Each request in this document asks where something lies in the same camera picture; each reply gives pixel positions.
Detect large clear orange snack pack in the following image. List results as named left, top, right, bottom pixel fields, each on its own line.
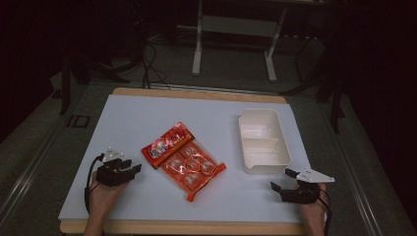
left=159, top=140, right=227, bottom=203

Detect dark stand frame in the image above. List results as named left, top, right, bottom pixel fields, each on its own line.
left=280, top=19, right=348, bottom=135

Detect person's left hand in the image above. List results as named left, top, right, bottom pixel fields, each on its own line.
left=89, top=170, right=130, bottom=218

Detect black floor cables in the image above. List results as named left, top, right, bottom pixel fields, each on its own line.
left=140, top=41, right=173, bottom=90

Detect black stand legs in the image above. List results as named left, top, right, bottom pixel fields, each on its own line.
left=58, top=19, right=147, bottom=116

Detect metal floor rail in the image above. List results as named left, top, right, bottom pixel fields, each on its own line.
left=148, top=82, right=273, bottom=96

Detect white metal table frame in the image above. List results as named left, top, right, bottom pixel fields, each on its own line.
left=176, top=0, right=324, bottom=84

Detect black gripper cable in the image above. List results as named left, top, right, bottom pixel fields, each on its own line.
left=317, top=185, right=333, bottom=236
left=84, top=154, right=105, bottom=214

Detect white plastic container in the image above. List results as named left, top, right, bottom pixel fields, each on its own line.
left=238, top=108, right=293, bottom=175

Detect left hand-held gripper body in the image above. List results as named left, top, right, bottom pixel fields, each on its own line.
left=94, top=147, right=136, bottom=188

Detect person's right hand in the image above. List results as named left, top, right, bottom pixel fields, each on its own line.
left=297, top=182, right=328, bottom=225

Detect small orange snack packet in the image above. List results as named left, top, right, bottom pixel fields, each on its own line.
left=141, top=121, right=196, bottom=170

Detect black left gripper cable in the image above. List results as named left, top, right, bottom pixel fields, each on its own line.
left=84, top=154, right=105, bottom=214

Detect white table mat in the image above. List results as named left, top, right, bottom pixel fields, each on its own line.
left=58, top=93, right=312, bottom=224

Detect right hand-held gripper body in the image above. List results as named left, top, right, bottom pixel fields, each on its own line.
left=279, top=166, right=336, bottom=206

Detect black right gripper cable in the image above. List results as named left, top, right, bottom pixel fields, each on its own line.
left=317, top=185, right=333, bottom=236

